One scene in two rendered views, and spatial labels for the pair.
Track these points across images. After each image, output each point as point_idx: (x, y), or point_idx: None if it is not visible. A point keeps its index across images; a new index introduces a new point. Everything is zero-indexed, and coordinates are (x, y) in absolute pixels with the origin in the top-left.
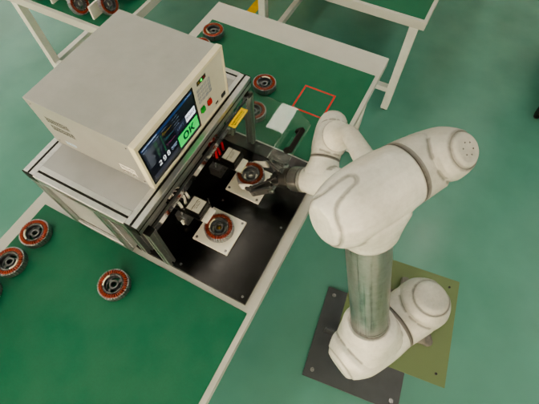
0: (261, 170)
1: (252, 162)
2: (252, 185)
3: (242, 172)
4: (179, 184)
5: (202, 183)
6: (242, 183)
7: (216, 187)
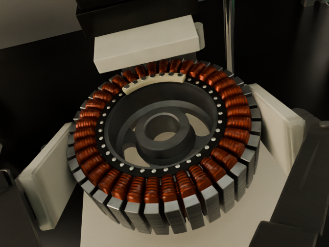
0: (225, 155)
1: (231, 78)
2: (29, 184)
3: (139, 91)
4: (42, 30)
5: (82, 63)
6: (59, 134)
7: (87, 97)
